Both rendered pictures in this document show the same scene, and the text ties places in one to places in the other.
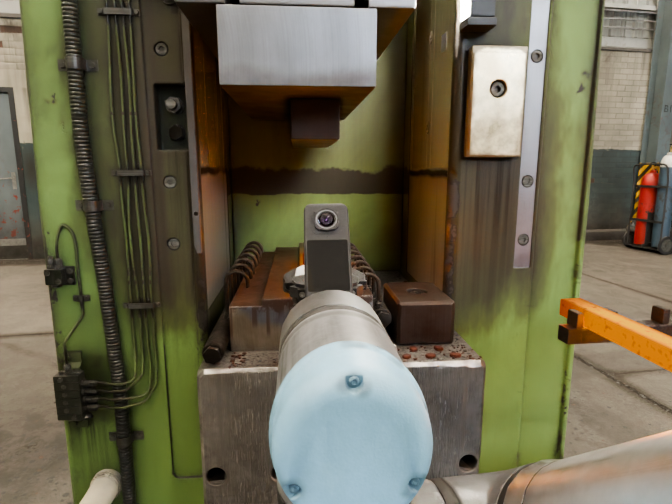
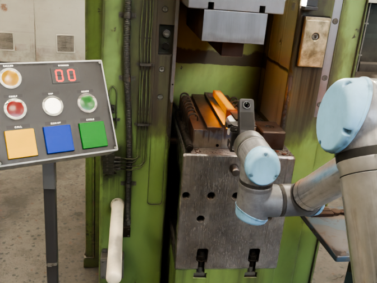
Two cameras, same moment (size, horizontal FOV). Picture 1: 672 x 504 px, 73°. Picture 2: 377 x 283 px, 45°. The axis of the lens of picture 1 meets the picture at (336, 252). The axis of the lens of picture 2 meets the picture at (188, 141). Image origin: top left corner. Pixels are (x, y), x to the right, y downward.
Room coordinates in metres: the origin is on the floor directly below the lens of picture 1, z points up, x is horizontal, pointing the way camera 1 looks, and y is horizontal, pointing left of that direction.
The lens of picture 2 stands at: (-0.82, 0.26, 1.47)
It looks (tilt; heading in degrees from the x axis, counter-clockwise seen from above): 21 degrees down; 356
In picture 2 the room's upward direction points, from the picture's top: 5 degrees clockwise
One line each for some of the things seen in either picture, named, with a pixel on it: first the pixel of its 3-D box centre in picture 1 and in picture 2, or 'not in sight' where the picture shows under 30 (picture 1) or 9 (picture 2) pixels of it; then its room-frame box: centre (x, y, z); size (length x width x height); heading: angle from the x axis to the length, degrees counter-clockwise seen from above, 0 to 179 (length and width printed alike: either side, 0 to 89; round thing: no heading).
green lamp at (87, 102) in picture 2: not in sight; (87, 103); (0.46, 0.47, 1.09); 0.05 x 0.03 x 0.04; 95
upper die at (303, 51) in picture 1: (298, 78); (221, 19); (0.82, 0.06, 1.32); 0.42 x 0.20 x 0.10; 5
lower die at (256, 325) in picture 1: (301, 283); (212, 117); (0.82, 0.06, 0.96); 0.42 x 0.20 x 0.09; 5
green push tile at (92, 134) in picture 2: not in sight; (92, 135); (0.42, 0.45, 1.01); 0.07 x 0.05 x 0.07; 120
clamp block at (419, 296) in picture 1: (416, 311); (268, 135); (0.69, -0.13, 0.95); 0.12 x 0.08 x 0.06; 5
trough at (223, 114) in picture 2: not in sight; (219, 108); (0.82, 0.04, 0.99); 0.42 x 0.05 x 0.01; 5
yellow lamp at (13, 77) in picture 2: not in sight; (10, 78); (0.40, 0.67, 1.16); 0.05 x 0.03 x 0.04; 95
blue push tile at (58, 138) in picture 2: not in sight; (58, 139); (0.37, 0.54, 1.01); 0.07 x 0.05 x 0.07; 120
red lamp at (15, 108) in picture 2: not in sight; (15, 108); (0.36, 0.65, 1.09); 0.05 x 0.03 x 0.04; 95
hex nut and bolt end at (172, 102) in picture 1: (174, 118); (166, 40); (0.75, 0.26, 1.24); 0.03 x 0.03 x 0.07; 5
